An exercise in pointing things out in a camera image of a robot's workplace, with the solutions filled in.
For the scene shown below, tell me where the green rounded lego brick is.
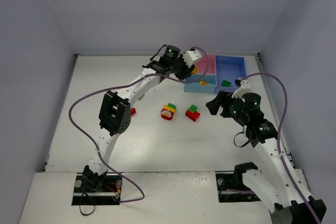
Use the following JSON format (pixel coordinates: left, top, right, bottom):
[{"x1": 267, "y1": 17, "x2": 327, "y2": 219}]
[{"x1": 221, "y1": 80, "x2": 232, "y2": 87}]

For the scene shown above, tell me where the yellow rounded lego brick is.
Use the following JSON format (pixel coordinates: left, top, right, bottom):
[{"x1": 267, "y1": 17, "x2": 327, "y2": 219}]
[{"x1": 191, "y1": 67, "x2": 198, "y2": 76}]

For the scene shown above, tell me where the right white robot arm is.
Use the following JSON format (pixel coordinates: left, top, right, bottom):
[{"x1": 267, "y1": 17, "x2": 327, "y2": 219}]
[{"x1": 206, "y1": 91, "x2": 327, "y2": 223}]

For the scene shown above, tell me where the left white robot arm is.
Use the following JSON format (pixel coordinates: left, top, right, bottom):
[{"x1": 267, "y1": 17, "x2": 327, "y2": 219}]
[{"x1": 83, "y1": 45, "x2": 202, "y2": 185}]

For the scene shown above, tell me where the light blue container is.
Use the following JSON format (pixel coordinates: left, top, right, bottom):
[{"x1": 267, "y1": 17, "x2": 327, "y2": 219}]
[{"x1": 184, "y1": 74, "x2": 216, "y2": 94}]

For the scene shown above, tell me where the red green lego stack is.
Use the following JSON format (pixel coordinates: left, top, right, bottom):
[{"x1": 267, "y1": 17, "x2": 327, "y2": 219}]
[{"x1": 185, "y1": 104, "x2": 201, "y2": 122}]

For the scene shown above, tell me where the small yellow lego brick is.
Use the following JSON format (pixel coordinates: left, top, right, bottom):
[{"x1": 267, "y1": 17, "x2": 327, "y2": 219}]
[{"x1": 199, "y1": 81, "x2": 208, "y2": 86}]

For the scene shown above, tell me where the dark blue container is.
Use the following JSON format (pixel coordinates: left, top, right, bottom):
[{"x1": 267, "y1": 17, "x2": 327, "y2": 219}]
[{"x1": 215, "y1": 55, "x2": 246, "y2": 94}]

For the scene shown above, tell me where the flower lego stack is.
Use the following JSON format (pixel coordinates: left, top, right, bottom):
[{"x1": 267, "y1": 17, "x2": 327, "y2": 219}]
[{"x1": 160, "y1": 103, "x2": 176, "y2": 121}]

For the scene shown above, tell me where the red yellow green lego figure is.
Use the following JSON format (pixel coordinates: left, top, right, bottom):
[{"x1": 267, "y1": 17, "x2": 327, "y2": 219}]
[{"x1": 130, "y1": 107, "x2": 136, "y2": 116}]

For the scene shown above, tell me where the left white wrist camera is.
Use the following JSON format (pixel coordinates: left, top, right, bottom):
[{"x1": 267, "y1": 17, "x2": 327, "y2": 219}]
[{"x1": 182, "y1": 49, "x2": 202, "y2": 68}]

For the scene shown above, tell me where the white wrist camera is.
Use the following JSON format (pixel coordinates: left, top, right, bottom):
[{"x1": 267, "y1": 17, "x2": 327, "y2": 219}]
[
  {"x1": 182, "y1": 49, "x2": 202, "y2": 68},
  {"x1": 232, "y1": 78, "x2": 251, "y2": 99}
]

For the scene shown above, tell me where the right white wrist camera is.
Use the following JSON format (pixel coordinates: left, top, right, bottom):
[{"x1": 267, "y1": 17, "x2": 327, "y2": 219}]
[{"x1": 232, "y1": 78, "x2": 251, "y2": 99}]

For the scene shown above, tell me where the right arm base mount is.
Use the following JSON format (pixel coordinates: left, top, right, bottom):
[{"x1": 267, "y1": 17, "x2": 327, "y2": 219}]
[{"x1": 215, "y1": 172, "x2": 261, "y2": 203}]

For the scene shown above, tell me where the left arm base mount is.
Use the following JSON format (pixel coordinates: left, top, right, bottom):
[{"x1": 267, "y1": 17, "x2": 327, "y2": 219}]
[{"x1": 71, "y1": 173, "x2": 123, "y2": 206}]

